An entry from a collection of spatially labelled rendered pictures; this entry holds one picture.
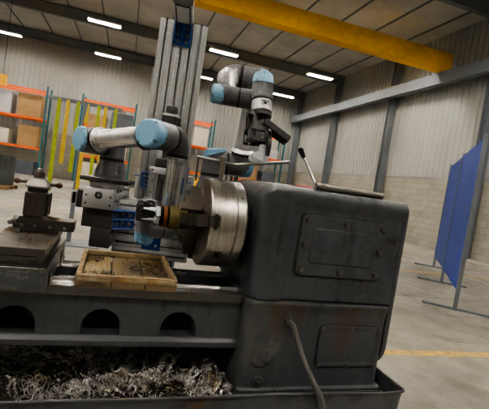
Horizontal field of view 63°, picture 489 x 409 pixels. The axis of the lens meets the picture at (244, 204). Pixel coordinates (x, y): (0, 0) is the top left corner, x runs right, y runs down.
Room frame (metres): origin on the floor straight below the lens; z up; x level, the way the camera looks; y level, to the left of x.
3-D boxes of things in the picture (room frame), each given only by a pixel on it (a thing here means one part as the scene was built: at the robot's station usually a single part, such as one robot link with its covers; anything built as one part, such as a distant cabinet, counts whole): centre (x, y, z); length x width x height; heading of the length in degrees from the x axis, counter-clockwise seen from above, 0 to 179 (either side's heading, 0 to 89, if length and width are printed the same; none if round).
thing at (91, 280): (1.36, 0.37, 0.89); 0.36 x 0.30 x 0.04; 19
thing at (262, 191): (1.59, -0.27, 1.06); 0.59 x 0.48 x 0.39; 109
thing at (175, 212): (1.40, 0.24, 1.08); 0.09 x 0.09 x 0.09; 19
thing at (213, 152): (2.03, 0.18, 1.33); 0.13 x 0.12 x 0.14; 96
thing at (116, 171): (1.96, 0.68, 1.21); 0.15 x 0.15 x 0.10
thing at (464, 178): (7.11, -3.71, 1.18); 4.12 x 0.80 x 2.35; 158
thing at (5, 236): (1.27, 0.68, 0.95); 0.43 x 0.17 x 0.05; 19
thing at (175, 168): (1.74, 0.32, 1.19); 0.12 x 0.11 x 0.49; 59
